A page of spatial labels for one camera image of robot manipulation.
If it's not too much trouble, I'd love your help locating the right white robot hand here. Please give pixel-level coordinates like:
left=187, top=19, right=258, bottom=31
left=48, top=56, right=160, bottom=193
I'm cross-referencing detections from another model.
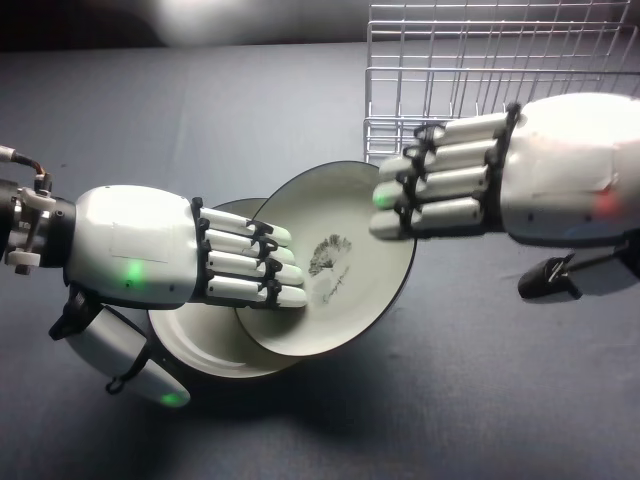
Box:
left=368, top=92, right=640, bottom=301

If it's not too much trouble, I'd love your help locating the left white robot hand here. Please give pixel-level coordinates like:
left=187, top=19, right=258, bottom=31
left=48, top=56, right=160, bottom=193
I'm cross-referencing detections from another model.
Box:
left=48, top=184, right=308, bottom=410

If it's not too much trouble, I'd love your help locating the white plate with dark rim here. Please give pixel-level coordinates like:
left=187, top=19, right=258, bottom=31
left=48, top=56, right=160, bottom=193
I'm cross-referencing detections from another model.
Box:
left=232, top=159, right=418, bottom=359
left=146, top=197, right=306, bottom=382

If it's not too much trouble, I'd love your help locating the grey table cloth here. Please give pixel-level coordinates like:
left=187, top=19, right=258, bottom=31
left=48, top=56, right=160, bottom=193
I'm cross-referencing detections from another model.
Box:
left=0, top=39, right=640, bottom=480

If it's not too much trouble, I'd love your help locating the white wire dish rack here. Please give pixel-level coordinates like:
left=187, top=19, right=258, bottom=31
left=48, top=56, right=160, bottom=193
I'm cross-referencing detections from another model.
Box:
left=360, top=2, right=640, bottom=166

